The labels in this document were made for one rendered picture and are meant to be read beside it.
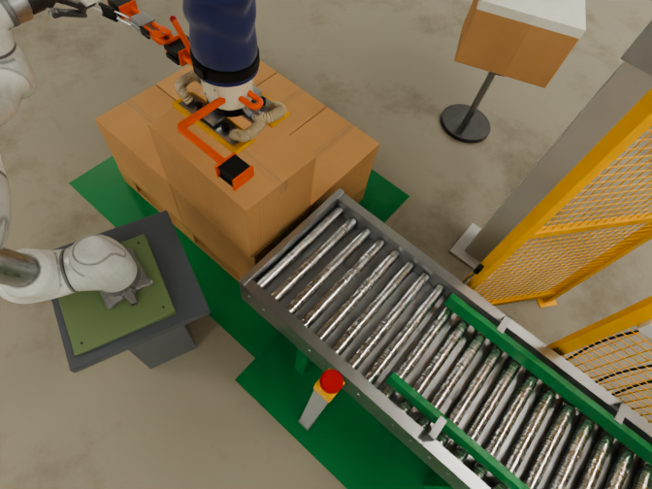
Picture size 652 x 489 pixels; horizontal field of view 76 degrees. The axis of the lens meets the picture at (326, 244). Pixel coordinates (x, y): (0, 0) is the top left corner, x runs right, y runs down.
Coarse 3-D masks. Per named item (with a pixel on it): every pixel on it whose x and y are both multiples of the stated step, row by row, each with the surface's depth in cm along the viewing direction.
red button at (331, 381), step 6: (324, 372) 126; (330, 372) 125; (336, 372) 125; (324, 378) 124; (330, 378) 124; (336, 378) 124; (342, 378) 125; (324, 384) 123; (330, 384) 123; (336, 384) 124; (342, 384) 124; (324, 390) 123; (330, 390) 123; (336, 390) 123
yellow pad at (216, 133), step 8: (176, 104) 158; (184, 104) 158; (192, 104) 158; (200, 104) 155; (184, 112) 157; (192, 112) 156; (200, 120) 155; (224, 120) 156; (208, 128) 154; (216, 128) 154; (224, 128) 152; (232, 128) 154; (240, 128) 156; (216, 136) 153; (224, 136) 152; (224, 144) 151; (232, 144) 151; (240, 144) 152; (248, 144) 154; (232, 152) 152
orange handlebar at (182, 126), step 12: (132, 12) 164; (156, 24) 160; (156, 36) 156; (168, 36) 159; (240, 96) 147; (252, 96) 148; (204, 108) 142; (216, 108) 146; (252, 108) 146; (192, 120) 140; (180, 132) 137; (204, 144) 135; (216, 156) 133
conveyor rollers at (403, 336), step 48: (336, 240) 205; (288, 288) 190; (336, 288) 192; (384, 288) 195; (432, 336) 186; (480, 336) 188; (480, 384) 178; (528, 384) 180; (480, 432) 169; (528, 432) 171; (576, 432) 175; (528, 480) 163; (624, 480) 166
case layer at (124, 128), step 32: (160, 96) 237; (288, 96) 248; (128, 128) 224; (288, 128) 236; (320, 128) 239; (352, 128) 242; (128, 160) 233; (320, 160) 228; (352, 160) 230; (160, 192) 232; (320, 192) 217; (352, 192) 258; (192, 224) 231; (224, 256) 231; (256, 256) 198
